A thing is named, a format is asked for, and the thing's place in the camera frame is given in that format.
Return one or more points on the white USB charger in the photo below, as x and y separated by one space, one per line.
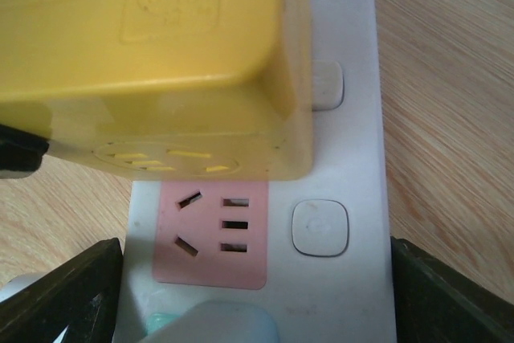
27 310

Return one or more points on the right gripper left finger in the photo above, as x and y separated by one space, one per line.
87 293

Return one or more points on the white power strip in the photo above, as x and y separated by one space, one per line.
301 261

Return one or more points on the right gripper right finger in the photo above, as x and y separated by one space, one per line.
435 303

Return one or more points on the yellow cube socket adapter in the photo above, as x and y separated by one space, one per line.
163 89

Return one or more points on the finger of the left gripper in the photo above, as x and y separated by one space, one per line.
21 152

